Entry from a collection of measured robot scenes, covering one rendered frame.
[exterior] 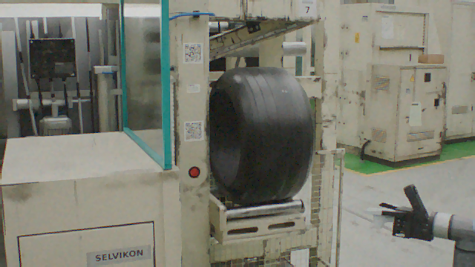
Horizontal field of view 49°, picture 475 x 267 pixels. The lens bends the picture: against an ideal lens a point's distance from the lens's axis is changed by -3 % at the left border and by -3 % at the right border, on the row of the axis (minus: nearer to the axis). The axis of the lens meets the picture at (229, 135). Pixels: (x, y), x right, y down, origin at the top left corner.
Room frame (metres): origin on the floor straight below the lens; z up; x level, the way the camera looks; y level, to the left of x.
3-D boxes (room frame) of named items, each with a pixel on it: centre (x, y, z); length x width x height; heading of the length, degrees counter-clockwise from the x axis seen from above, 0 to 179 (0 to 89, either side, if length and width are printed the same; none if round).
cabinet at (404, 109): (6.69, -2.25, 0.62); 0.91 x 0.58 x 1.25; 119
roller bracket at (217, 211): (2.09, 0.09, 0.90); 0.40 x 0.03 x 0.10; 21
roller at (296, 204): (2.02, -0.13, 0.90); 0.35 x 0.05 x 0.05; 111
